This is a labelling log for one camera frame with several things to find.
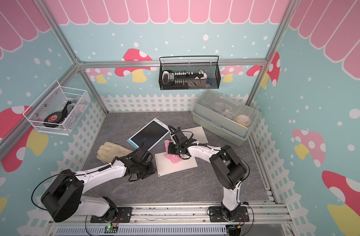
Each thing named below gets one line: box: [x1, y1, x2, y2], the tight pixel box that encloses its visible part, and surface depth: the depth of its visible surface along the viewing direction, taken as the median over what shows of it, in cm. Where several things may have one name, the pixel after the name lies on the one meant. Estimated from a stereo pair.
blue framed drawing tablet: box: [126, 118, 171, 151], surface depth 110 cm
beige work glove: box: [96, 141, 134, 163], surface depth 98 cm
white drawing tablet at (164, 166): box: [154, 151, 198, 177], surface depth 93 cm
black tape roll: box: [43, 111, 63, 128], surface depth 70 cm
